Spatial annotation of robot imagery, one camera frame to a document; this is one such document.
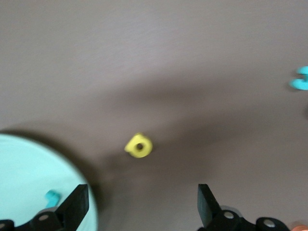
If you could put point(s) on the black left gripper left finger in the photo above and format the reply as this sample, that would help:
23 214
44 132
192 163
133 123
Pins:
69 211

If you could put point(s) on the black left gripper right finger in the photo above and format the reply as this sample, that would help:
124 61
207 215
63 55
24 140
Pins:
211 216

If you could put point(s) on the teal letter r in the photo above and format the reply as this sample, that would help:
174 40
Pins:
51 198

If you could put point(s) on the yellow letter d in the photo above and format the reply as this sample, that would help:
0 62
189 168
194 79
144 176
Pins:
144 150

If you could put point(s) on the teal letter c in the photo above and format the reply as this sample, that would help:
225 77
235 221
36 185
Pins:
300 84

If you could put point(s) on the light green round plate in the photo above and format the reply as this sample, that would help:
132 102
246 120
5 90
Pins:
31 168

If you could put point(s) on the orange letter e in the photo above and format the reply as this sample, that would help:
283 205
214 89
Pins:
300 228

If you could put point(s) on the brown table cover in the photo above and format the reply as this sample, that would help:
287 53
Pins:
168 60

